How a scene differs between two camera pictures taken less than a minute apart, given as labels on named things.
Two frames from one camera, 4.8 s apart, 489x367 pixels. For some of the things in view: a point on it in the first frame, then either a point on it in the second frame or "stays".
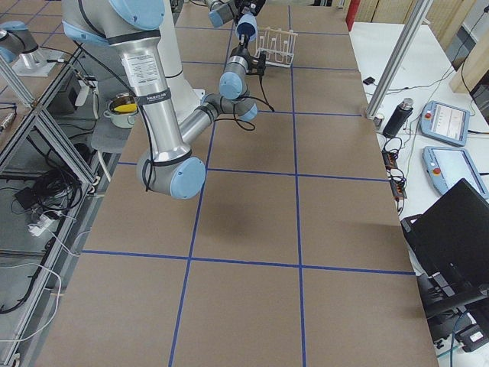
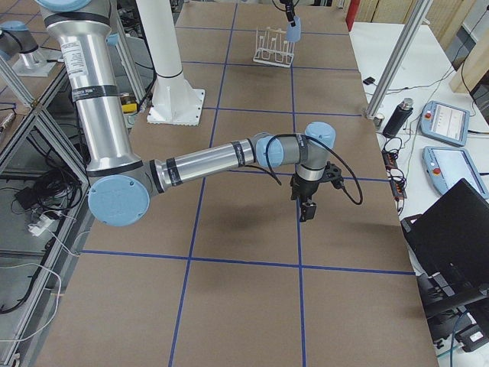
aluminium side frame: x=56 y=154 stays
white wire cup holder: x=278 y=44 stays
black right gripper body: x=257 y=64 -> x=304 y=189
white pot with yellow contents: x=122 y=111 stays
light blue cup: x=247 y=24 -> x=293 y=33
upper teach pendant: x=445 y=121 stays
